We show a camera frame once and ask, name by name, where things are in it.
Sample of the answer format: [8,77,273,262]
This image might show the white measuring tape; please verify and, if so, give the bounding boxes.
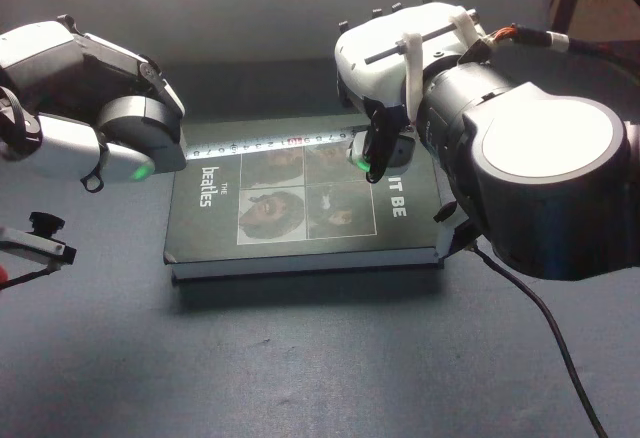
[96,96,364,175]

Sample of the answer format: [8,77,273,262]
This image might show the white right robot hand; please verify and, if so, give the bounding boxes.
[333,0,489,185]

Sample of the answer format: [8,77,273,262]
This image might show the black Let It Be book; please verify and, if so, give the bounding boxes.
[163,116,447,285]

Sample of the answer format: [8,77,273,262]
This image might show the blue grey table cloth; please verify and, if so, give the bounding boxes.
[0,57,640,438]

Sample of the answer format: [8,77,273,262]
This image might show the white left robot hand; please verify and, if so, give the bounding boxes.
[0,14,187,194]

